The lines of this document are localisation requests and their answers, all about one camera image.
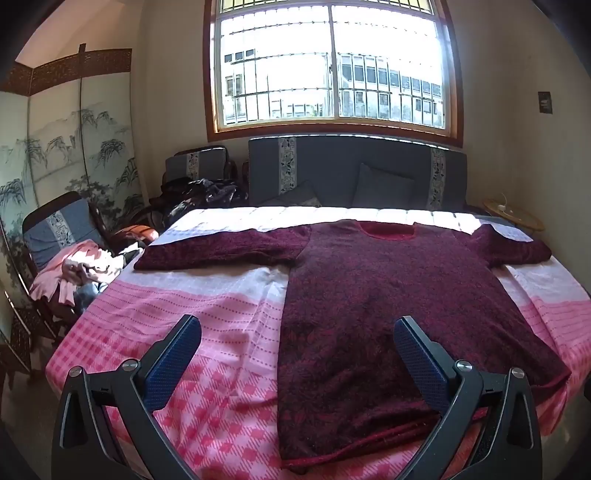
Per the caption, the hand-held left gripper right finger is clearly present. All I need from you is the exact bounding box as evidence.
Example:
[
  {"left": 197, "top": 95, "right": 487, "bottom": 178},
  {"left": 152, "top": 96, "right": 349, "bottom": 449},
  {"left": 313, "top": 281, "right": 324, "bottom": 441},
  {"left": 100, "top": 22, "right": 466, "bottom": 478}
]
[{"left": 392, "top": 316, "right": 543, "bottom": 480}]

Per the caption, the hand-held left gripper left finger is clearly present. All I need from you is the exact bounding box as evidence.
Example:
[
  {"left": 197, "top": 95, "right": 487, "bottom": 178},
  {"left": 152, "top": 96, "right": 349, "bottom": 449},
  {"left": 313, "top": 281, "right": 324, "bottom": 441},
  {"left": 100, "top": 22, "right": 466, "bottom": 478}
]
[{"left": 52, "top": 314, "right": 202, "bottom": 480}]

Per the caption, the maroon patterned sweater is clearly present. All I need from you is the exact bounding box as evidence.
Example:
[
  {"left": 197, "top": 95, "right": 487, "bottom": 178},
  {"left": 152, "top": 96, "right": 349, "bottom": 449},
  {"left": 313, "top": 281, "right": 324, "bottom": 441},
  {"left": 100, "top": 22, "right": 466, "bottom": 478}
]
[{"left": 133, "top": 220, "right": 573, "bottom": 474}]

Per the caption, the pile of pink clothes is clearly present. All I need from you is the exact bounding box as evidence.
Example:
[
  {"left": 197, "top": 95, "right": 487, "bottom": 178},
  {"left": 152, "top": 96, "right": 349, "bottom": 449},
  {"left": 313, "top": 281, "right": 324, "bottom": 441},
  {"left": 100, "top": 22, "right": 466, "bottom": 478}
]
[{"left": 28, "top": 239, "right": 125, "bottom": 315}]

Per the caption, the pile of dark clothes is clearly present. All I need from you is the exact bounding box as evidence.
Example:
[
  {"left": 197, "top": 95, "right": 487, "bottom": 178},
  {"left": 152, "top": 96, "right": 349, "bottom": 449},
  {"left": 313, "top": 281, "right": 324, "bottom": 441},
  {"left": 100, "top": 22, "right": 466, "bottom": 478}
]
[{"left": 150, "top": 178, "right": 245, "bottom": 232}]

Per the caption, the pink checked blanket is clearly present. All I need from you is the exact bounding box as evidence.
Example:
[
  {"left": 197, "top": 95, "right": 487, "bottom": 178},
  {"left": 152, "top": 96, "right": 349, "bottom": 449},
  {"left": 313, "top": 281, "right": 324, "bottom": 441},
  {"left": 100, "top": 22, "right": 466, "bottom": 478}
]
[{"left": 45, "top": 205, "right": 591, "bottom": 480}]

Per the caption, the dark carved wooden stand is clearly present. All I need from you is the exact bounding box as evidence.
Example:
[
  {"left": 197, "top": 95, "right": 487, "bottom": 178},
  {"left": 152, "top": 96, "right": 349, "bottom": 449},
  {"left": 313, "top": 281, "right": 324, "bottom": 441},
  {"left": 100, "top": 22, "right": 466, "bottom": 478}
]
[{"left": 0, "top": 307, "right": 35, "bottom": 386}]

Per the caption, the dark grey pillow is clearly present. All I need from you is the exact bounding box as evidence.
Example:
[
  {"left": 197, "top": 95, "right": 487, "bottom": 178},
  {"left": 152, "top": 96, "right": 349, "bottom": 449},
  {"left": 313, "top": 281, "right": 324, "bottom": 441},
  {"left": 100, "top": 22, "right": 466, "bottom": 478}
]
[{"left": 353, "top": 162, "right": 416, "bottom": 209}]

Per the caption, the round wooden side table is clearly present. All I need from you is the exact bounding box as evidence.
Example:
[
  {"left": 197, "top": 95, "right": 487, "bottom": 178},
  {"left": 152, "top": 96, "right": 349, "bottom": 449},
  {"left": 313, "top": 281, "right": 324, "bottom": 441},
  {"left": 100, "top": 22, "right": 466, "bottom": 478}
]
[{"left": 482, "top": 198, "right": 546, "bottom": 230}]

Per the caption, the wooden armchair with grey cushion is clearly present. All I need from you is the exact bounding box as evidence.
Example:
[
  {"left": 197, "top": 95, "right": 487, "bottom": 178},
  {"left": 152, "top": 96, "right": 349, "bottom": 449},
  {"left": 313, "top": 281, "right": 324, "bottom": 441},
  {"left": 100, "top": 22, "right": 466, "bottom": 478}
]
[
  {"left": 161, "top": 145, "right": 238, "bottom": 208},
  {"left": 21, "top": 191, "right": 121, "bottom": 333}
]

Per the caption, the grey sofa with patterned stripes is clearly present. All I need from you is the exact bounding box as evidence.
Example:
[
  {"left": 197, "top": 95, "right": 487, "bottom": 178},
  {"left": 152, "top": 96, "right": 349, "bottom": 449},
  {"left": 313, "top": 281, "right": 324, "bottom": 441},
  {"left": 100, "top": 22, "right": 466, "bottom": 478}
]
[{"left": 247, "top": 135, "right": 469, "bottom": 213}]

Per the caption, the painted folding screen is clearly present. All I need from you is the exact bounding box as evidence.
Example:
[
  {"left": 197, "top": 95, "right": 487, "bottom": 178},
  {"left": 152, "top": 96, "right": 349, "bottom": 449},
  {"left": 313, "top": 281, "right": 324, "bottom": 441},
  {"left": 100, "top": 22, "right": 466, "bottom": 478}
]
[{"left": 0, "top": 44, "right": 146, "bottom": 333}]

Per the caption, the wooden framed barred window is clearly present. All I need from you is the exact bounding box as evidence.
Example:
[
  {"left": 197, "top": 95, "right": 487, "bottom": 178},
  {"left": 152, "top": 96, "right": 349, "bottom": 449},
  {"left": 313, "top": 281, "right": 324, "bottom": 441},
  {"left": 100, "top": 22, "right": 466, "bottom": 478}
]
[{"left": 203, "top": 0, "right": 465, "bottom": 148}]

